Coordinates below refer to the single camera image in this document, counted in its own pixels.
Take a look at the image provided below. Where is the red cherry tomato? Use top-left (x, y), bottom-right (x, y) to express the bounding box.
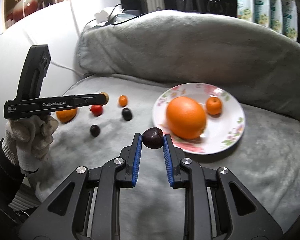
top-left (90, 105), bottom-right (103, 116)

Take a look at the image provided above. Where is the small orange kumquat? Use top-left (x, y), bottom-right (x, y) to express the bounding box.
top-left (119, 95), bottom-right (128, 107)

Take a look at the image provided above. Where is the dark purple plum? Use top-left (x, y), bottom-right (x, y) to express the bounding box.
top-left (142, 127), bottom-right (164, 149)

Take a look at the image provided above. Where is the dark grape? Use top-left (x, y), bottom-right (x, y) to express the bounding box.
top-left (90, 125), bottom-right (101, 138)
top-left (121, 107), bottom-right (133, 121)

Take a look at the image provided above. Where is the dark grape front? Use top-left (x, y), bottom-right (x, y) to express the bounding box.
top-left (90, 125), bottom-right (101, 138)

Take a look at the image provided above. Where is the rough-skinned orange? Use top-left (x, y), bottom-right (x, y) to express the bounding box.
top-left (56, 108), bottom-right (77, 124)

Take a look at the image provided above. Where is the person's dark sleeve forearm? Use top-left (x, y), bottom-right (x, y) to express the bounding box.
top-left (0, 140), bottom-right (24, 231)

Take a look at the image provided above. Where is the left gloved hand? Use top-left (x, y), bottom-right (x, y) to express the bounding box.
top-left (1, 115), bottom-right (58, 174)

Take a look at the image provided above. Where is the large smooth orange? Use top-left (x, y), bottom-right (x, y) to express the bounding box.
top-left (166, 96), bottom-right (207, 140)

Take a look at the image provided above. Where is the floral white plate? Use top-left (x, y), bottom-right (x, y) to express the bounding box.
top-left (152, 83), bottom-right (245, 155)

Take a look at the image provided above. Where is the small tangerine on plate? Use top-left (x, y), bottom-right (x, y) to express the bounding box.
top-left (205, 96), bottom-right (223, 115)

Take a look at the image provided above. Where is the grey back cushion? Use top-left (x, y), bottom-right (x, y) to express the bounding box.
top-left (77, 10), bottom-right (300, 119)

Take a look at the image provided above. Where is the white cable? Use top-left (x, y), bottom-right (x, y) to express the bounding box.
top-left (50, 61), bottom-right (84, 78)

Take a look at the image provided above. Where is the black cable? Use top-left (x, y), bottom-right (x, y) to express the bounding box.
top-left (103, 3), bottom-right (151, 27)

